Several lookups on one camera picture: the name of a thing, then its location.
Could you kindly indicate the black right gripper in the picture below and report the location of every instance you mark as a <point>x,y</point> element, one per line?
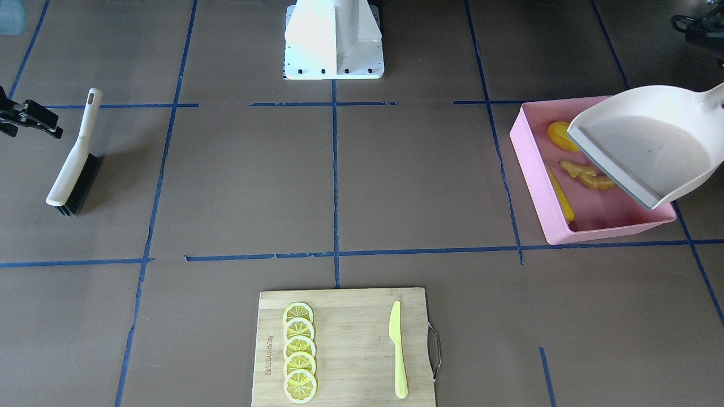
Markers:
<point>33,116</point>

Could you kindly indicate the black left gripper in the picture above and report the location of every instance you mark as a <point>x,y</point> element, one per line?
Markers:
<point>703,29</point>

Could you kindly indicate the white hand brush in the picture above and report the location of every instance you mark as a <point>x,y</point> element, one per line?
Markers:
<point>76,177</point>

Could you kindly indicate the beige plastic dustpan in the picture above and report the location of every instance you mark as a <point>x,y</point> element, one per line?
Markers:
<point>657,142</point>

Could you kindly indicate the yellow toy pepper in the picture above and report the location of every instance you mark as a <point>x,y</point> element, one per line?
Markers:
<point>558,134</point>

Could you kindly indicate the yellow toy corn cob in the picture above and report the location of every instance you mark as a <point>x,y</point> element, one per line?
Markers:
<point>564,204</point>

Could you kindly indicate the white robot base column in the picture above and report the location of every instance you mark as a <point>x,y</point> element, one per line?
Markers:
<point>333,40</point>

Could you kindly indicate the pink plastic bin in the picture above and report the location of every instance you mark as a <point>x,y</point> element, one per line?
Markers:
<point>598,213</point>

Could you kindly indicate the lemon slice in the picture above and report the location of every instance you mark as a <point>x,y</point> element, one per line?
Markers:
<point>299,343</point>
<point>298,310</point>
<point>300,361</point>
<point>298,326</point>
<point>300,386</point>

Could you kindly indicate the wooden cutting board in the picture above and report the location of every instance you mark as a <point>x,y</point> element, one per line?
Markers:
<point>355,357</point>

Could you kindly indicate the yellow-green toy knife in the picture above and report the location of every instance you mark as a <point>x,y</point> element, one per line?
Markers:
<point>400,380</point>

